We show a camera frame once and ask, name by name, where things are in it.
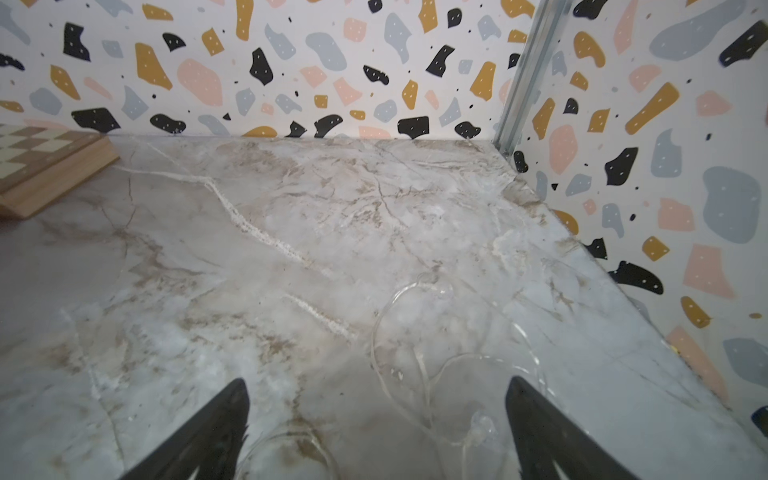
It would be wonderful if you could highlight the wooden chessboard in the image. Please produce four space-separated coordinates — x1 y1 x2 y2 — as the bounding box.
1 124 119 220

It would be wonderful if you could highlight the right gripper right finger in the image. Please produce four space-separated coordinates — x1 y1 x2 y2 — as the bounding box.
505 376 635 479

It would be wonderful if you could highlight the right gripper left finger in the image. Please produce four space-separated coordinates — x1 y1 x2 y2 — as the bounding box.
122 378 250 479

